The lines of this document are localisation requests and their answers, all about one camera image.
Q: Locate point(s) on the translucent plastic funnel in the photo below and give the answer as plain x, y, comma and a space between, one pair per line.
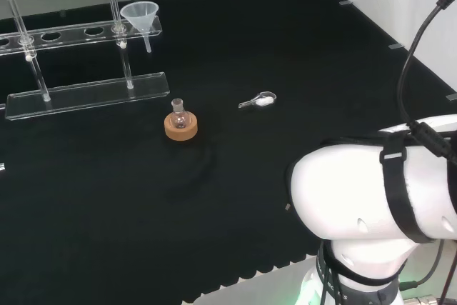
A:
140, 15

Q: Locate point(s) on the small round-bottom glass flask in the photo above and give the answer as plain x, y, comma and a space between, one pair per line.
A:
179, 116

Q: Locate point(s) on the glass weighing funnel with powder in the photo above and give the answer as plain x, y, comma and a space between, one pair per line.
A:
260, 100

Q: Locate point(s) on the clear acrylic funnel stand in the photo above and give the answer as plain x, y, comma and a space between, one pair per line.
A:
85, 65

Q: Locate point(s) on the black cloth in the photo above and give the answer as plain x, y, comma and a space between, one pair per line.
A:
178, 140

